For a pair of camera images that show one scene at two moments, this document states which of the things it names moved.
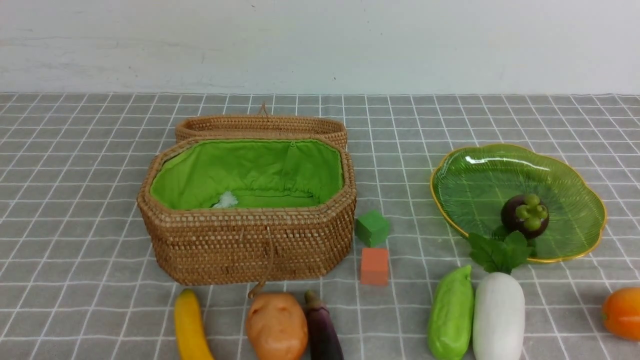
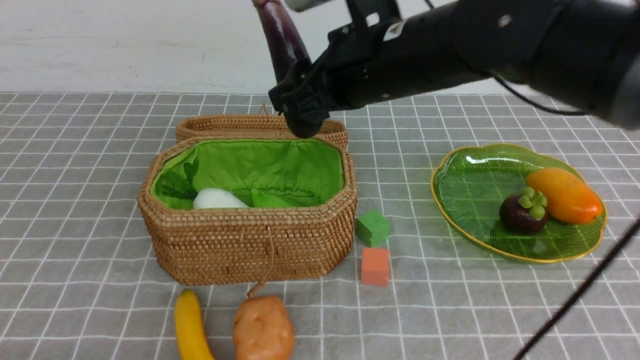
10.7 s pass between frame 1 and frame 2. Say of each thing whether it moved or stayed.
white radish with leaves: moved
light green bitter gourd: moved
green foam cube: stayed
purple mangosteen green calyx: stayed
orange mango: moved
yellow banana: stayed
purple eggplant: moved
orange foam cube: stayed
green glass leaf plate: stayed
